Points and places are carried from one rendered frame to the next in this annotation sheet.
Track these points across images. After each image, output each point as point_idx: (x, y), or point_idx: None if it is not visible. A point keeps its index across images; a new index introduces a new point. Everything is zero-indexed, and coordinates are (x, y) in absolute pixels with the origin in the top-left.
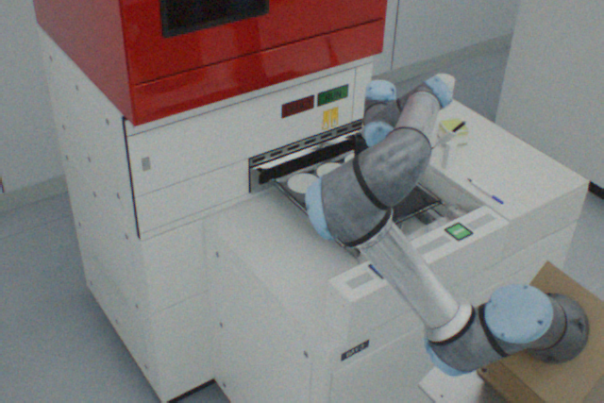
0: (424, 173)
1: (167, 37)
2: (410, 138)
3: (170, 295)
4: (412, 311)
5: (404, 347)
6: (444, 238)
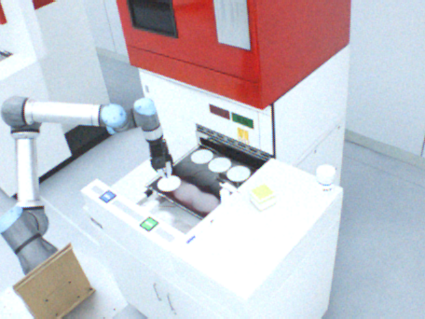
0: (12, 120)
1: (133, 28)
2: (15, 101)
3: None
4: (120, 237)
5: (126, 256)
6: (143, 218)
